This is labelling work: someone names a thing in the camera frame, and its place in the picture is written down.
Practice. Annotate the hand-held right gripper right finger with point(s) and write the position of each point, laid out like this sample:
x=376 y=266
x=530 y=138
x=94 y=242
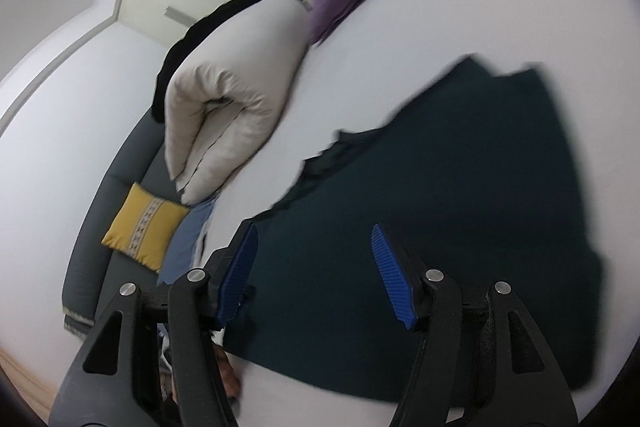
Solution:
x=392 y=277

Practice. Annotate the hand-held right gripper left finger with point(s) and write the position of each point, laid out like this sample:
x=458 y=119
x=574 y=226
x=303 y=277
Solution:
x=237 y=277

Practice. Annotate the dark green sweater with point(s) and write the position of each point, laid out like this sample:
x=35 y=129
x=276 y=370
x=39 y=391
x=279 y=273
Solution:
x=425 y=182

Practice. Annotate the blue pillow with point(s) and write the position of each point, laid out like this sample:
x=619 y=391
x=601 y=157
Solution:
x=185 y=242

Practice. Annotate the yellow patterned pillow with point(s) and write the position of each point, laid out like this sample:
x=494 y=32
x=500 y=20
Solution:
x=142 y=227

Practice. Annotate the grey upholstered headboard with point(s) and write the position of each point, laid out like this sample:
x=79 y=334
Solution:
x=95 y=257

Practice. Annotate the rolled beige duvet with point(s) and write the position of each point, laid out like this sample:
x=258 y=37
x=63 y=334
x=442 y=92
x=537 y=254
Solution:
x=235 y=97

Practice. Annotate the black blanket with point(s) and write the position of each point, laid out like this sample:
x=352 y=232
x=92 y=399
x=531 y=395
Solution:
x=200 y=32

